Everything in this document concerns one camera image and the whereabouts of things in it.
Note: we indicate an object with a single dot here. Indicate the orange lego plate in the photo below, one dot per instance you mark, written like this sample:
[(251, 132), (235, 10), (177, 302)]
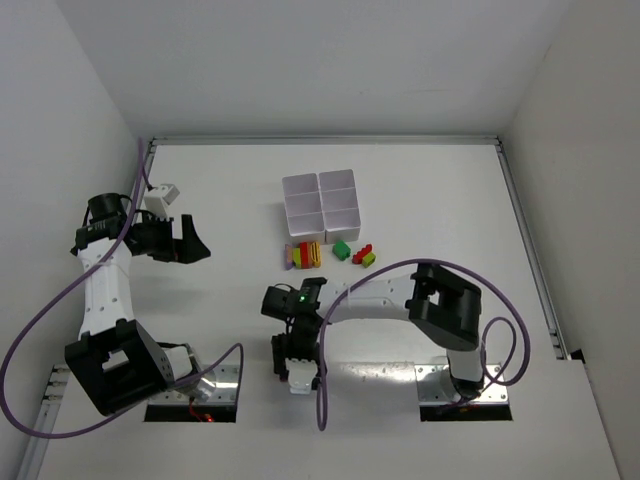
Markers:
[(314, 251)]

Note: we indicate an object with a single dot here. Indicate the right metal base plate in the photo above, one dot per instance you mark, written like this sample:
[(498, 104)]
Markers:
[(435, 388)]

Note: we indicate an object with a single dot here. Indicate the metal base plate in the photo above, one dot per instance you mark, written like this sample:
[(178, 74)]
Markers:
[(218, 388), (435, 388)]

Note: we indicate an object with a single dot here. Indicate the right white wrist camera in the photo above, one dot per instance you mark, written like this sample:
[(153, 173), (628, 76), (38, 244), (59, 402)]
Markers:
[(301, 374)]

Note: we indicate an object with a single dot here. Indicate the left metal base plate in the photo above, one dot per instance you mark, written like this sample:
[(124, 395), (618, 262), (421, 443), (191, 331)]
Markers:
[(218, 388)]

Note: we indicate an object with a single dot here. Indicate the left white divided container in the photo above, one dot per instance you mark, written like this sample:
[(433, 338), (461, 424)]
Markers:
[(303, 209)]

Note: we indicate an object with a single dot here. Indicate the right white divided container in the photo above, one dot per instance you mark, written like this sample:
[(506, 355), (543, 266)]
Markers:
[(340, 205)]

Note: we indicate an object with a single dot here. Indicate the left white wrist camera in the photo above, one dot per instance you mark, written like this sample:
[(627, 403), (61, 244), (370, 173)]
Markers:
[(158, 199)]

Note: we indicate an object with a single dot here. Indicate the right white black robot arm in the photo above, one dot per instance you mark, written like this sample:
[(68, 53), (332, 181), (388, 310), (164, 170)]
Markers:
[(442, 305)]

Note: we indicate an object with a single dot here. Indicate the small red lego brick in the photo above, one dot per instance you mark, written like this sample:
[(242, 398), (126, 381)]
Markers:
[(360, 254)]

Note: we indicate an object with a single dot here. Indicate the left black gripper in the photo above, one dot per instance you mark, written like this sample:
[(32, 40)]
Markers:
[(176, 239)]

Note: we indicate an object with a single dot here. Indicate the small lime lego brick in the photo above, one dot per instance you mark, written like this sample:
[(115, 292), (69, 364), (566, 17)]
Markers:
[(368, 259)]

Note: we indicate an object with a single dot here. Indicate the lime green lego brick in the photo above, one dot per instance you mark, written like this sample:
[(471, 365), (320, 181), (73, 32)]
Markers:
[(302, 259)]

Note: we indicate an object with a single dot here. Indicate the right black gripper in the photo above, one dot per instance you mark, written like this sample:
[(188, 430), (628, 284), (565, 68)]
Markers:
[(282, 356)]

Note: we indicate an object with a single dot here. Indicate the purple butterfly lego brick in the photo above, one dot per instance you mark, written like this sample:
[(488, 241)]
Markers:
[(288, 257)]

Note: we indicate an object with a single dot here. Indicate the dark green lego brick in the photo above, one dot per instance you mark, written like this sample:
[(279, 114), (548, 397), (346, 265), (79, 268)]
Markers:
[(341, 250)]

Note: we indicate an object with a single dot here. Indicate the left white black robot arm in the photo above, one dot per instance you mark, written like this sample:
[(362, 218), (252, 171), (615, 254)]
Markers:
[(115, 360)]

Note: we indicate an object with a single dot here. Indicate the white divided container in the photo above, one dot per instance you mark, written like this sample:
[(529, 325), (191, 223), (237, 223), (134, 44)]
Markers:
[(303, 209), (340, 205)]

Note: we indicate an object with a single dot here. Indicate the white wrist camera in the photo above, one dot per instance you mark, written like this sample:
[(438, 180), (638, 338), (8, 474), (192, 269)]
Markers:
[(301, 374), (158, 199)]

